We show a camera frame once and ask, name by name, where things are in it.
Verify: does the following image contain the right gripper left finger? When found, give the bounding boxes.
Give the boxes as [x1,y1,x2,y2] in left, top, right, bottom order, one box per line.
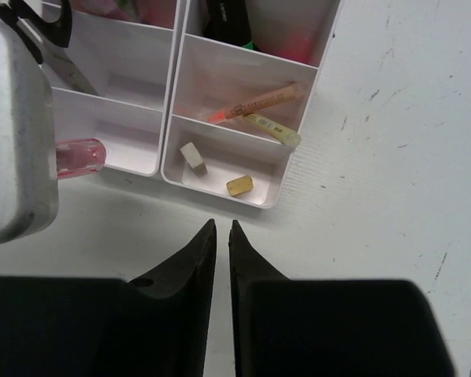
[0,220,217,376]

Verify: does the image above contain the pink correction tape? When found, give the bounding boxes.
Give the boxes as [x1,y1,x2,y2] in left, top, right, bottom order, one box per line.
[56,138,107,180]

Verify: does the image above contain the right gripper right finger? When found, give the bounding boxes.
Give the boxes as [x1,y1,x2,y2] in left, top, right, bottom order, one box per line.
[228,221,455,376]

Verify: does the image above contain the white divided container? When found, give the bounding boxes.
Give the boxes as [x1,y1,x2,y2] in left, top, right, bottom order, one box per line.
[44,1,186,177]
[161,1,341,209]

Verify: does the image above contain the pink capped black marker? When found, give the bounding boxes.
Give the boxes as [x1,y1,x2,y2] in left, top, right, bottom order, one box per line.
[250,1,330,65]

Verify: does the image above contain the grey eraser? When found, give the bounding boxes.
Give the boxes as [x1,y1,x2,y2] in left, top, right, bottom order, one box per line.
[180,142,207,177]

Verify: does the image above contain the small wooden sharpener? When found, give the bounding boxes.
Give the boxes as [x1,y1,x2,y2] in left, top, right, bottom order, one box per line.
[226,175,254,197]

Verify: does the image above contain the orange pen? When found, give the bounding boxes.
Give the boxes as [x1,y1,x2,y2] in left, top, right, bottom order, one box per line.
[201,82,305,124]

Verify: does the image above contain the left white divided container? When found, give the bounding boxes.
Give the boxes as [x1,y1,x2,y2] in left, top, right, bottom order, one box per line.
[44,1,186,177]

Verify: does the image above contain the black handled scissors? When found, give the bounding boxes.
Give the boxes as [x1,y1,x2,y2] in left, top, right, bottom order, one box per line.
[0,0,98,96]

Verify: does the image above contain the green capped black marker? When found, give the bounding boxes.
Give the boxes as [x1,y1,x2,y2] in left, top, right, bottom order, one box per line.
[203,0,258,51]

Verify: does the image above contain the right white divided container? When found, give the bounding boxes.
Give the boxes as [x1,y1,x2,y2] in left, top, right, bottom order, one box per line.
[161,1,341,209]

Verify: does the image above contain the yellow highlighter pen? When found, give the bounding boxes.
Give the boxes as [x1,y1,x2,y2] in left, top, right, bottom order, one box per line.
[243,113,301,148]

